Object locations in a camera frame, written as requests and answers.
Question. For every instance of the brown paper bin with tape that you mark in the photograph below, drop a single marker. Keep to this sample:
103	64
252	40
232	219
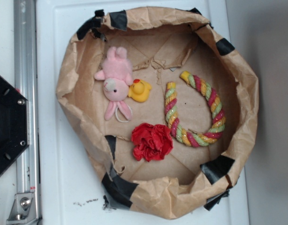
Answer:
161	43

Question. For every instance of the multicolour twisted rope toy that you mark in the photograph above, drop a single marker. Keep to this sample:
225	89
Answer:
190	138

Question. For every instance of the red crumpled tissue flower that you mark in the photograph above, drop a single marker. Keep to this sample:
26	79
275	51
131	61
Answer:
152	142

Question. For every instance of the yellow rubber duck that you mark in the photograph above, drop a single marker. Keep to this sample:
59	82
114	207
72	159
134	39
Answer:
139	90

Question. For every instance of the pink plush bunny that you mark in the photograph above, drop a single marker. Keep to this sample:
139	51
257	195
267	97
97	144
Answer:
116	74

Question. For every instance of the aluminium extrusion rail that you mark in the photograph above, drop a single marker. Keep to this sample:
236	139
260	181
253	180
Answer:
28	164

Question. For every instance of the metal corner bracket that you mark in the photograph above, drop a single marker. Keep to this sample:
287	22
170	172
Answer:
23	210

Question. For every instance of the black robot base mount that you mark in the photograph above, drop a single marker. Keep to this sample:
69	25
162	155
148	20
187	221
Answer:
13	125

